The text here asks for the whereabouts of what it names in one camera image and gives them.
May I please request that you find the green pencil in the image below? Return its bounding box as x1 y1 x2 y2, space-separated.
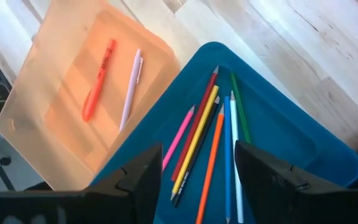
230 72 252 144

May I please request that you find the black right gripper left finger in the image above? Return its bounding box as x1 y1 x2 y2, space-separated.
85 142 163 224

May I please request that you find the orange translucent plastic bin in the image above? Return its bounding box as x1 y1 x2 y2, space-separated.
0 0 181 191

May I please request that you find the orange highlighter pen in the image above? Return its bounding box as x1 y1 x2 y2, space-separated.
81 39 118 123

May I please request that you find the red pencil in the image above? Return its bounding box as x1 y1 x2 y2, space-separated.
170 65 220 182

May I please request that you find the pale pink pen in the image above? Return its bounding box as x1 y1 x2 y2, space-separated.
118 48 145 133

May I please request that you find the yellow pencil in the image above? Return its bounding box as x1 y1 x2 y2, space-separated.
170 85 221 202

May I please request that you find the white pencil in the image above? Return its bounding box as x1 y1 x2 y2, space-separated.
229 90 245 224

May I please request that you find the blue plastic bin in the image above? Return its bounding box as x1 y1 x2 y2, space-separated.
90 41 358 224

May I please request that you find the orange pencil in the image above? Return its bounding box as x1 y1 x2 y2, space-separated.
195 103 226 224

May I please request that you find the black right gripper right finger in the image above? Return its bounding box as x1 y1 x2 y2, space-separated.
234 139 358 224

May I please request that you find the black pencil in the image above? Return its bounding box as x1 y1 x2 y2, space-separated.
173 96 221 208

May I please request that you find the pink pencil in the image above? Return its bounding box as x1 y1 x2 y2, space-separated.
162 105 196 172

